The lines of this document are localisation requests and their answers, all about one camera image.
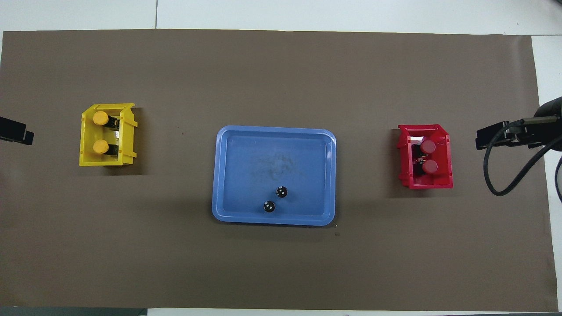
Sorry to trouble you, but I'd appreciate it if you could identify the red push button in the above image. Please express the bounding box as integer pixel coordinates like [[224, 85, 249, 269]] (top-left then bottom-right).
[[414, 159, 439, 176], [413, 139, 437, 155]]

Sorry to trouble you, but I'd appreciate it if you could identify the yellow push button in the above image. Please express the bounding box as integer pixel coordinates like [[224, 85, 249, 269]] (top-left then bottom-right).
[[92, 139, 120, 157], [92, 111, 120, 131]]

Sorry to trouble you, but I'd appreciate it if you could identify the brown table mat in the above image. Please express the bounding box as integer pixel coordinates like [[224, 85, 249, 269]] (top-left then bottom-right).
[[0, 29, 558, 310]]

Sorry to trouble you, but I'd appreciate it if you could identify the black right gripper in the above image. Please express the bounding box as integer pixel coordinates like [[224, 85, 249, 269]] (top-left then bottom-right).
[[476, 119, 544, 151]]

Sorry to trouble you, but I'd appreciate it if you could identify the yellow plastic bin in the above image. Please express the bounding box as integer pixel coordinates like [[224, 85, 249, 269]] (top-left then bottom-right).
[[79, 103, 138, 168]]

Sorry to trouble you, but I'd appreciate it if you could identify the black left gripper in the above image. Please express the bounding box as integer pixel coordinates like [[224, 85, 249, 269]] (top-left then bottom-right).
[[0, 116, 35, 146]]

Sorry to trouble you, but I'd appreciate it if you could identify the blue plastic tray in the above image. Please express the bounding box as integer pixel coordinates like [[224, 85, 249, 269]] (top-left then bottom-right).
[[212, 126, 337, 227]]

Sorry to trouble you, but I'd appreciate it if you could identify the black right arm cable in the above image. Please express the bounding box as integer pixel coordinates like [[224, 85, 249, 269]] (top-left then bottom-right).
[[483, 116, 562, 197]]

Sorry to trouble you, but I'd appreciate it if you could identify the red plastic bin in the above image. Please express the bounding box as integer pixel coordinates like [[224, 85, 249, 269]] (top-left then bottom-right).
[[397, 124, 454, 190]]

